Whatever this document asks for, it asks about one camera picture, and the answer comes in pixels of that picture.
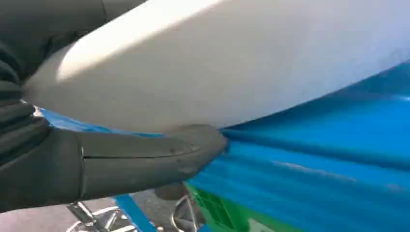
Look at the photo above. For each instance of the white parcel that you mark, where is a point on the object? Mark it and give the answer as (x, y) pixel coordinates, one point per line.
(224, 64)

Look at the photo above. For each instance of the ribbed grey left arm sleeve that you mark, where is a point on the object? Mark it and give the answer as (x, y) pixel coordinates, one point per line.
(16, 121)

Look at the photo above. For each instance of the blue tape strip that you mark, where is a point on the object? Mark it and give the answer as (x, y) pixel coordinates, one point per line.
(134, 214)

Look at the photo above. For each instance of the green plastic crate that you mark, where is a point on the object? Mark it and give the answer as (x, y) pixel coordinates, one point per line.
(221, 211)

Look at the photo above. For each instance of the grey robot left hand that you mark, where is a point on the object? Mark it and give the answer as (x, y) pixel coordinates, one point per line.
(128, 163)

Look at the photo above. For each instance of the blue plastic parcel bag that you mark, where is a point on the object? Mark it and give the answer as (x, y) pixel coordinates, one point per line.
(304, 179)

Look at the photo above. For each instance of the silver metal frame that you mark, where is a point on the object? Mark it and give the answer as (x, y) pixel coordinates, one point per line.
(102, 219)

